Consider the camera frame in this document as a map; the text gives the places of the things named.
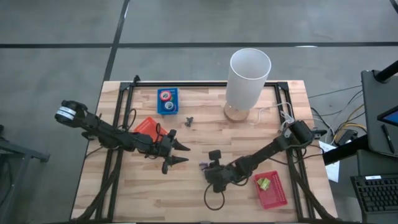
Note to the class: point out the black aluminium table frame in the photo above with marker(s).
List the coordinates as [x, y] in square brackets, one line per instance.
[202, 84]

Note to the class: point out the white shade wooden base lamp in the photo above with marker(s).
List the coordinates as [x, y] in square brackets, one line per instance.
[245, 84]

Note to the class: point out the black pen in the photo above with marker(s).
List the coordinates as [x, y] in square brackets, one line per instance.
[387, 138]

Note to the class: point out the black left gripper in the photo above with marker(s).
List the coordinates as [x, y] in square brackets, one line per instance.
[163, 149]

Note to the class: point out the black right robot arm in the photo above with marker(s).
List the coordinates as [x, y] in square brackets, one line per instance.
[267, 151]

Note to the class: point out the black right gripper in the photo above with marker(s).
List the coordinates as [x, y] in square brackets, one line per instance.
[219, 175]

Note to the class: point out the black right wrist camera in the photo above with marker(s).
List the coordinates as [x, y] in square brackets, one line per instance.
[214, 154]

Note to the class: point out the grey metal stand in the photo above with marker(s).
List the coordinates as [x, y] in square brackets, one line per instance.
[18, 152]

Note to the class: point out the tablet with blue screen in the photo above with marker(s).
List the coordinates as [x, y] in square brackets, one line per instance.
[390, 117]

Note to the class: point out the black keyboard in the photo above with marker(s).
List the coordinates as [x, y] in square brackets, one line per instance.
[376, 194]

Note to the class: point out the dark grey desk top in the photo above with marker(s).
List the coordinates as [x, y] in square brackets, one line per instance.
[376, 102]

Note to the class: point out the red plastic basket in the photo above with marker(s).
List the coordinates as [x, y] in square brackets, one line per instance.
[276, 197]

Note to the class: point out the white paper sheet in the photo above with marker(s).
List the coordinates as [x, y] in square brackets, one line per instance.
[333, 169]

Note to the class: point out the orange plastic basket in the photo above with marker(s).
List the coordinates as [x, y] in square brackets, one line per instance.
[147, 126]

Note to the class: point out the blue plastic bin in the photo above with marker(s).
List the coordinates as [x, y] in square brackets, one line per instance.
[159, 107]

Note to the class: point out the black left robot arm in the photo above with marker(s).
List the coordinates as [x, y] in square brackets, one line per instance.
[102, 130]

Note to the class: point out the black pole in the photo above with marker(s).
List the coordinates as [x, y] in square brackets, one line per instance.
[387, 72]

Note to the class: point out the black power adapter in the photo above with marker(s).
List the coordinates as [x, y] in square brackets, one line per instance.
[347, 136]

